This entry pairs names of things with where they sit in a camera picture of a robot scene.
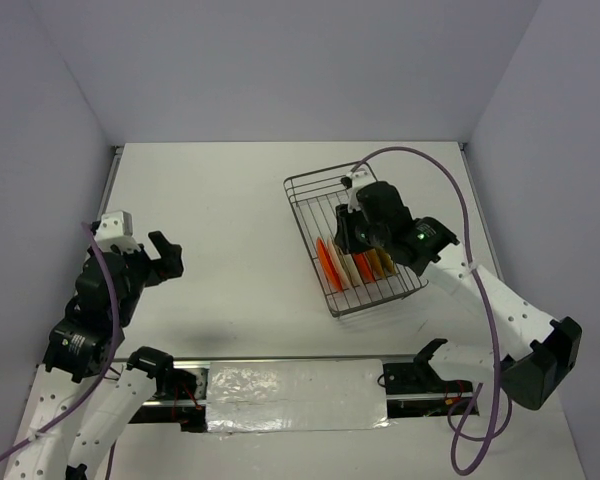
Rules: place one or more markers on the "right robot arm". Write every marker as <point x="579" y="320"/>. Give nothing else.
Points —
<point x="534" y="351"/>

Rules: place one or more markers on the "orange plate middle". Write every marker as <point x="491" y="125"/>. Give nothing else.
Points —
<point x="364" y="268"/>

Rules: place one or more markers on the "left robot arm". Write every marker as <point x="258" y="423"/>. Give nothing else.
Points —
<point x="78" y="416"/>

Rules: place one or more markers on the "silver tape sheet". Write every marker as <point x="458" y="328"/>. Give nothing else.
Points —
<point x="295" y="396"/>

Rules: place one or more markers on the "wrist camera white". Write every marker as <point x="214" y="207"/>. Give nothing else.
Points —
<point x="115" y="233"/>
<point x="353" y="182"/>

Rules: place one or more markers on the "mustard plate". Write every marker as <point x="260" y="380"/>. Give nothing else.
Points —
<point x="375" y="263"/>
<point x="386" y="262"/>

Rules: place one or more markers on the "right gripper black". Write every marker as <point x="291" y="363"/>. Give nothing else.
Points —
<point x="343" y="237"/>

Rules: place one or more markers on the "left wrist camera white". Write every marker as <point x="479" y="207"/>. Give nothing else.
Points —
<point x="115" y="233"/>

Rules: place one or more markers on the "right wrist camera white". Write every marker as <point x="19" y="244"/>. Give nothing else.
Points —
<point x="353" y="182"/>

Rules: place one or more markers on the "orange plate front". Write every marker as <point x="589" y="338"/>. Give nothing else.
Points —
<point x="327" y="265"/>

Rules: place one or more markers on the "orange plate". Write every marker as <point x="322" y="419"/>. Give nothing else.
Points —
<point x="327" y="265"/>
<point x="364" y="268"/>

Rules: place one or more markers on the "cream plate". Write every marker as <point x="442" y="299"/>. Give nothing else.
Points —
<point x="338" y="264"/>
<point x="352" y="269"/>

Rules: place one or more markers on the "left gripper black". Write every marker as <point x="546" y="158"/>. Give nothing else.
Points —
<point x="170" y="262"/>

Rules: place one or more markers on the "wire dish rack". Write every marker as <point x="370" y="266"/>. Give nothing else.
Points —
<point x="312" y="197"/>

